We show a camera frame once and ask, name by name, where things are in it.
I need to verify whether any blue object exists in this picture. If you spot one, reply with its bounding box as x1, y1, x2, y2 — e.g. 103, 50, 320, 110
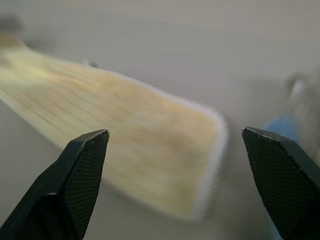
263, 113, 303, 143

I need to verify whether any blurred grey metallic object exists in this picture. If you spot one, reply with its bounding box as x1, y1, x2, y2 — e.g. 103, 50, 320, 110
284, 66, 320, 161

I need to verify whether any light wooden cutting board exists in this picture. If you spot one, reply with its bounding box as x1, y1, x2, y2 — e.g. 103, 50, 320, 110
0, 33, 230, 221

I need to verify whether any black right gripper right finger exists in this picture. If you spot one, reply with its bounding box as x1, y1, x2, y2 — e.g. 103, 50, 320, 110
241, 126, 320, 240

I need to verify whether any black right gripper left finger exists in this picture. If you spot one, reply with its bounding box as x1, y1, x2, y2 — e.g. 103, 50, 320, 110
0, 128, 110, 240

